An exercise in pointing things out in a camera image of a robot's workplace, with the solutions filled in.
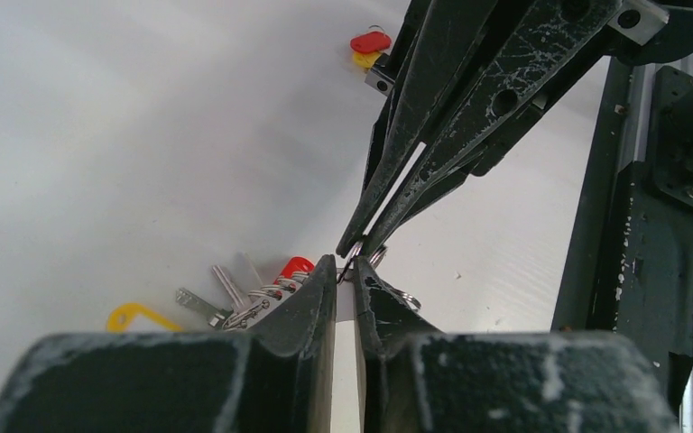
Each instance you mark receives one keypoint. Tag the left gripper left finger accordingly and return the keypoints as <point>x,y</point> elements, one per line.
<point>275,376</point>

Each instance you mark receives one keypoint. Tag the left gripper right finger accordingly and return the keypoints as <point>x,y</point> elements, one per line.
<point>415,378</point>

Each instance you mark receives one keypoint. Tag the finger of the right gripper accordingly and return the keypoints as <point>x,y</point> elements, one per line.
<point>529,55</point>
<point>445,40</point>

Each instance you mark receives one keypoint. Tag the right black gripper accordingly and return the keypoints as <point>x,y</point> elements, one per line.
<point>647,32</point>

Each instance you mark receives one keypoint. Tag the red and yellow tagged keys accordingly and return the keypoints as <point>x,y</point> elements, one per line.
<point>369,53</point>

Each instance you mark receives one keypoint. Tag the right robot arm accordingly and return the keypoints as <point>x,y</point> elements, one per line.
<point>629,269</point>

